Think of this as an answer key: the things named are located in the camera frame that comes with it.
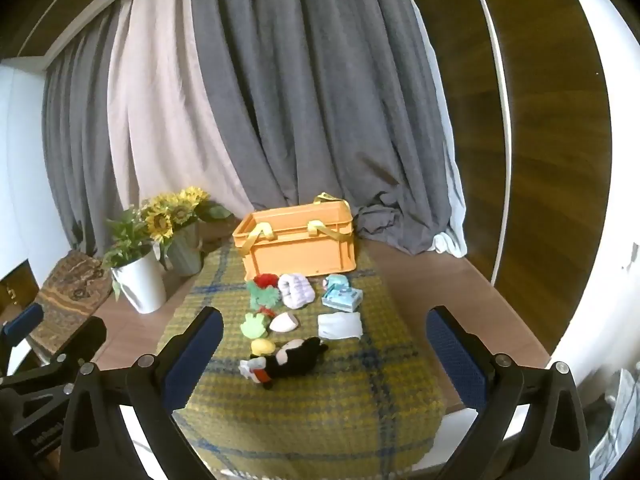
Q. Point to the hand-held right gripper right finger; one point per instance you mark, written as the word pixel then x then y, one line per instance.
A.
pixel 457 360

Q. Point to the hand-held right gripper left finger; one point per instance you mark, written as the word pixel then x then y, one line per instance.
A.
pixel 200 355

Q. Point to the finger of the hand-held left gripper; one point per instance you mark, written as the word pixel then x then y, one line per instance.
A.
pixel 22 324
pixel 85 336

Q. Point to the red green fluffy plush toy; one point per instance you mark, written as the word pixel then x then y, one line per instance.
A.
pixel 262 292

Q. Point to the black white plush toy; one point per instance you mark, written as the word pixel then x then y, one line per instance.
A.
pixel 290 357

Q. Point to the blue patterned tissue pack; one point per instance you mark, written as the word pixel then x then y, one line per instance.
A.
pixel 342 299

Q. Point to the orange plastic crate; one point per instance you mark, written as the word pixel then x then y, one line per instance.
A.
pixel 300 255

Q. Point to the green soft toy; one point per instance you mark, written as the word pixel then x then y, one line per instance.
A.
pixel 254 326

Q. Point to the yellow soft ball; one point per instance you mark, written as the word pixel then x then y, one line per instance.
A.
pixel 262 347

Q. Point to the brown patterned cushion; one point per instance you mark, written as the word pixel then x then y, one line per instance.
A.
pixel 70 290

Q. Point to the white ribbed plant pot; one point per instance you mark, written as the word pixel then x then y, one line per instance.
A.
pixel 142 285

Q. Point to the white shell plush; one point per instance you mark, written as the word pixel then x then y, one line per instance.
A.
pixel 284 322

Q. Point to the grey green ribbed vase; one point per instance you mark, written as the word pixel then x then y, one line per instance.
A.
pixel 184 255

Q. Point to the green leafy plant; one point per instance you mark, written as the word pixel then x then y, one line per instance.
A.
pixel 127 237

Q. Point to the white lavender plush toy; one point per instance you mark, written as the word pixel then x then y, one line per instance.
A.
pixel 296 290

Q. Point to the light blue folded cloth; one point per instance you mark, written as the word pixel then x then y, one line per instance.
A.
pixel 340 326

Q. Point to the white sheer curtain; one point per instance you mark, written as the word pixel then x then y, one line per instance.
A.
pixel 452 232

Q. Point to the yellow green plaid blanket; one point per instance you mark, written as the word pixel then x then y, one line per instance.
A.
pixel 325 420

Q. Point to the sunflower bouquet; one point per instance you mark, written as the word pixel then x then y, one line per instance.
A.
pixel 170 212

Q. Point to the grey curtain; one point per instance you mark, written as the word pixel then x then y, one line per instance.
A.
pixel 325 85
pixel 75 135

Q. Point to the pale pink curtain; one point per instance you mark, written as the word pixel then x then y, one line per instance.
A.
pixel 160 110

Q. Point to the wooden wardrobe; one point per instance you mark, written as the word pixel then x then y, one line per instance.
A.
pixel 550 110

